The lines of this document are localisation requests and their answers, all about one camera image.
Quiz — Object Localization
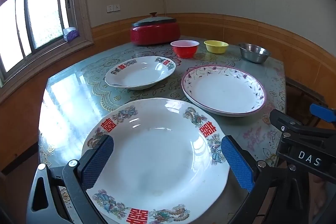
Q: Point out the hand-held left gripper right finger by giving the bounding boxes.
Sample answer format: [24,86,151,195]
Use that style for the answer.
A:
[220,135,315,224]

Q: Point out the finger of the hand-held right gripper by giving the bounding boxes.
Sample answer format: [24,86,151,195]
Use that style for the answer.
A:
[310,103,336,123]
[269,109,336,140]

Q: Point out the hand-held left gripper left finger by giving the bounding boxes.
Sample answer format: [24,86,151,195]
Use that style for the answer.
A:
[26,135,114,224]

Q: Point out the large white dragon print plate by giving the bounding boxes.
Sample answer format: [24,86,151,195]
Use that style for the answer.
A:
[81,97,231,224]

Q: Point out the white floral pink rim plate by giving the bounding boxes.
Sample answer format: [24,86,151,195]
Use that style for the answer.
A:
[182,65,267,117]

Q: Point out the stainless steel bowl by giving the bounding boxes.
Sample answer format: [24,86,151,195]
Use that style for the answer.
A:
[239,43,271,64]

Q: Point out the small white red print plate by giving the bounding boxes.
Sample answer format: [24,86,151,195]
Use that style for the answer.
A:
[105,56,176,90]

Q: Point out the yellow plastic bowl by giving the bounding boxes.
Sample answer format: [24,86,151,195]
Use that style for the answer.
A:
[204,40,229,54]

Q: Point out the red plastic bowl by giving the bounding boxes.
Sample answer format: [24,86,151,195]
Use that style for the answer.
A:
[171,40,200,58]

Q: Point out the dark wooden chair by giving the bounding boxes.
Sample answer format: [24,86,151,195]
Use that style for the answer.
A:
[285,77,336,127]

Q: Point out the purple tissue box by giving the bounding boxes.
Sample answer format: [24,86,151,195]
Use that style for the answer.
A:
[63,27,80,42]

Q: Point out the red electric pot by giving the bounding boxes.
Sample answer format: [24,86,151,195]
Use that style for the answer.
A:
[130,21,181,45]

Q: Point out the grey pot lid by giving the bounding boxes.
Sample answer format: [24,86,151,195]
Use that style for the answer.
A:
[132,12,177,28]

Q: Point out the window with beige frame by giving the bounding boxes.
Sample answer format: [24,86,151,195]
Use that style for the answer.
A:
[0,0,94,86]

